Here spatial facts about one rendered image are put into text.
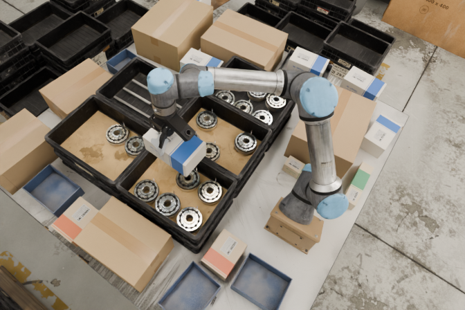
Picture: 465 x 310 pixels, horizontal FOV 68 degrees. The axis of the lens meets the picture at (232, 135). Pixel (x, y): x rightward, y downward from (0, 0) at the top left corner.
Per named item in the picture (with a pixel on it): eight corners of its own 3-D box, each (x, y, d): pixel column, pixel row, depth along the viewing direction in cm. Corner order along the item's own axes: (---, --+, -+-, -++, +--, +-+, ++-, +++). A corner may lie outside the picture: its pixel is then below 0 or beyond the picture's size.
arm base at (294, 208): (314, 219, 151) (325, 201, 148) (304, 228, 138) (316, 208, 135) (285, 200, 157) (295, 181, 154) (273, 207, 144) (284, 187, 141)
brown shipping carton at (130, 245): (174, 245, 148) (171, 235, 135) (140, 293, 138) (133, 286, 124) (120, 209, 155) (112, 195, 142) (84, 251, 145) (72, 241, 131)
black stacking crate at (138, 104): (201, 106, 176) (200, 91, 166) (164, 147, 162) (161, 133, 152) (140, 72, 186) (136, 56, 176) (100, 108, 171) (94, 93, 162)
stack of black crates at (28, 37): (64, 34, 290) (48, 0, 261) (88, 51, 282) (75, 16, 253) (22, 62, 271) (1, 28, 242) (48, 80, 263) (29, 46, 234)
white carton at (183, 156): (205, 154, 133) (206, 142, 126) (186, 177, 128) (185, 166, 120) (166, 128, 139) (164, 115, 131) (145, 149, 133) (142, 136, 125)
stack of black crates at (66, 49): (97, 56, 279) (80, 9, 241) (124, 73, 271) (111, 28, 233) (57, 86, 260) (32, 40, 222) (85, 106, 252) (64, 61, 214)
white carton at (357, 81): (380, 94, 191) (387, 84, 183) (371, 107, 185) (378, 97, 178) (347, 77, 196) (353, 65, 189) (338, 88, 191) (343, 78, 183)
